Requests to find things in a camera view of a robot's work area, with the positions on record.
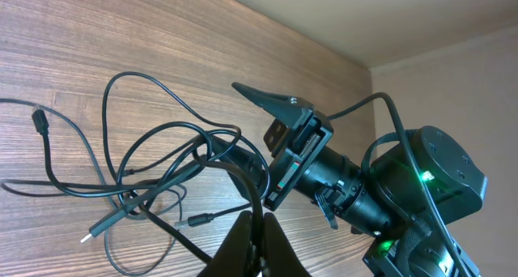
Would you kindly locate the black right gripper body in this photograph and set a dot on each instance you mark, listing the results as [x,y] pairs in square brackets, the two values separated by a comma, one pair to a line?
[302,161]

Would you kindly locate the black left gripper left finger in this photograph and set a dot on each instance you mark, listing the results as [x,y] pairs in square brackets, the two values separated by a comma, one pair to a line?
[234,256]

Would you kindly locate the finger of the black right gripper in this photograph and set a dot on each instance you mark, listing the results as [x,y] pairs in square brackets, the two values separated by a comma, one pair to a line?
[245,160]
[292,111]

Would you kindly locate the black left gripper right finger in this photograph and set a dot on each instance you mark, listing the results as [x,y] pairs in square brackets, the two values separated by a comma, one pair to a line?
[279,258]

